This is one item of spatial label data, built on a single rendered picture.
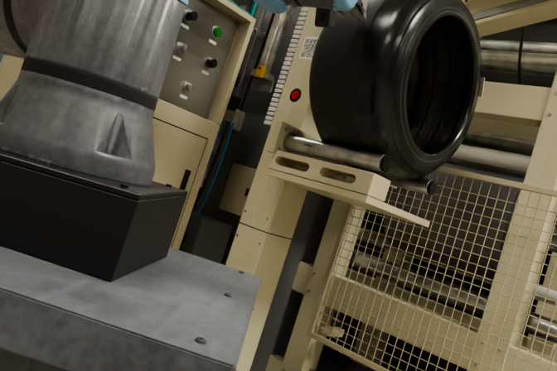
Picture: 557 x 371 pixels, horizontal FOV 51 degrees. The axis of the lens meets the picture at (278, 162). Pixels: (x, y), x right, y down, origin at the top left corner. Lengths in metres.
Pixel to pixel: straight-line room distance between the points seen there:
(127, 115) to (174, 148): 1.17
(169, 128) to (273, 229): 0.44
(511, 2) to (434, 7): 0.53
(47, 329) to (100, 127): 0.24
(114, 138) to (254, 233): 1.23
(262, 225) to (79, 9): 1.27
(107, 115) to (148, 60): 0.08
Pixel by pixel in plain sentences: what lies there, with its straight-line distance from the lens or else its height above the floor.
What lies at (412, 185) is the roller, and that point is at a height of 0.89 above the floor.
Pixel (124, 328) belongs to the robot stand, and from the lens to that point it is 0.44.
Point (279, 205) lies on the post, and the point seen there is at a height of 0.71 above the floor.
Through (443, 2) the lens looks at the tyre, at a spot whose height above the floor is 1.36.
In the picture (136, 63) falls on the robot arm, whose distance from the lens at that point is 0.64.
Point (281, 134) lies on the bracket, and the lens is 1.71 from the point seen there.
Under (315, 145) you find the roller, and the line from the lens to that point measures 1.66.
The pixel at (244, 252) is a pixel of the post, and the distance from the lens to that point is 1.85.
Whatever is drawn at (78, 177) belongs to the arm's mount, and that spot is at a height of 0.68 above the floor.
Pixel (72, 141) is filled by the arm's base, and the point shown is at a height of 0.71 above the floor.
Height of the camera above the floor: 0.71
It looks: 4 degrees up
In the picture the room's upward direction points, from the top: 18 degrees clockwise
